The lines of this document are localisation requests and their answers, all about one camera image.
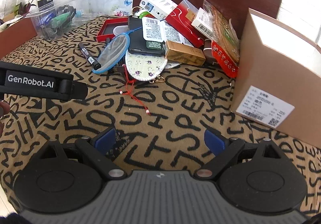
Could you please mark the red tray box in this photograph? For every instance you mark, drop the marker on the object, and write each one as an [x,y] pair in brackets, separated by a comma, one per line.
[106,31]

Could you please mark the white product box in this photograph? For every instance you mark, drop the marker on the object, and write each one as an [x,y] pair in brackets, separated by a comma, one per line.
[160,9]

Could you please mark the brown wooden box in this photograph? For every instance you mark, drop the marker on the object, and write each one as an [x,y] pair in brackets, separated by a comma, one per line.
[16,35]

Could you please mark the black marker pen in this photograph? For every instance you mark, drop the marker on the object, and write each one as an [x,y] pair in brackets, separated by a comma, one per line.
[89,57]

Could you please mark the red cigarette box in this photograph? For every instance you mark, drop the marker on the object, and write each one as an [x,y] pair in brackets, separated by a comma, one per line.
[181,19]

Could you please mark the clear plastic container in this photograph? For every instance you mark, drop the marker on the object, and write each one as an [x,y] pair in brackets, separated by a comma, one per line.
[61,16]

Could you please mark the gold rectangular box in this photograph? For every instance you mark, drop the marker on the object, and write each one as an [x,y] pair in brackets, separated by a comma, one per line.
[184,54]

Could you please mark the black phone case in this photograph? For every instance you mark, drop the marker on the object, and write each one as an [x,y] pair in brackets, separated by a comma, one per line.
[138,45]

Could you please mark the red snack packet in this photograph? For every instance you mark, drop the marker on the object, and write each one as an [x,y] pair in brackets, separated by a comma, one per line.
[225,43]

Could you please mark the brown cardboard box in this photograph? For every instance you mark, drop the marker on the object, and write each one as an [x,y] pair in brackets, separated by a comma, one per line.
[278,80]

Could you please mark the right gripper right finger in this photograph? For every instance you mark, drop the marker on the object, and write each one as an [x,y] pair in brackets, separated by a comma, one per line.
[226,152]

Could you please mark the floral white insole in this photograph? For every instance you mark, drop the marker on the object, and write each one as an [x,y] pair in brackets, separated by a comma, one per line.
[145,67]

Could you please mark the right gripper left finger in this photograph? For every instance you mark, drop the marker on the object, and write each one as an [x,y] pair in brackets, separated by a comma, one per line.
[94,151]

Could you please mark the person's left hand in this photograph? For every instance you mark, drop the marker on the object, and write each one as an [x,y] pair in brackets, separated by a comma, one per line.
[5,109]

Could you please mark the letter patterned table cloth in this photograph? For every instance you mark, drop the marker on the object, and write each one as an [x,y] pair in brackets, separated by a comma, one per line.
[159,126]

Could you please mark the white barcode packet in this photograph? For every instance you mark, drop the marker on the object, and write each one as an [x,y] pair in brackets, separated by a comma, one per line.
[202,23]

